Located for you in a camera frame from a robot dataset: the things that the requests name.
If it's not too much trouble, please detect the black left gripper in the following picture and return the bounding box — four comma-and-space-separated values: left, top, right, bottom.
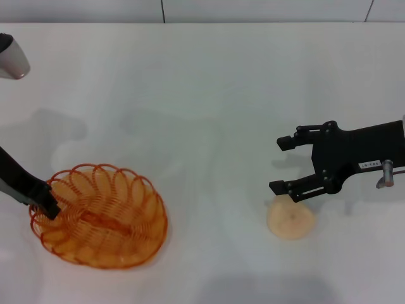
0, 145, 61, 221

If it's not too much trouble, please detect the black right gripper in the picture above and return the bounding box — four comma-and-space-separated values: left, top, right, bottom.
268, 120, 405, 203

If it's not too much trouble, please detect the round pale bread bun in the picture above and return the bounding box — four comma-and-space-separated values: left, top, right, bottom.
266, 194, 316, 241

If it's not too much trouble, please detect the orange wire oval basket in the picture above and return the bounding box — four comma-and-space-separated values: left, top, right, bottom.
28, 163, 168, 270

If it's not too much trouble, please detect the silver right wrist connector plug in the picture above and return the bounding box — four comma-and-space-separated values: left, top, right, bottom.
375, 159, 395, 189

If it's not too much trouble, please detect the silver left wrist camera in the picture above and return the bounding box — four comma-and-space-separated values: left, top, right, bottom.
0, 33, 31, 80

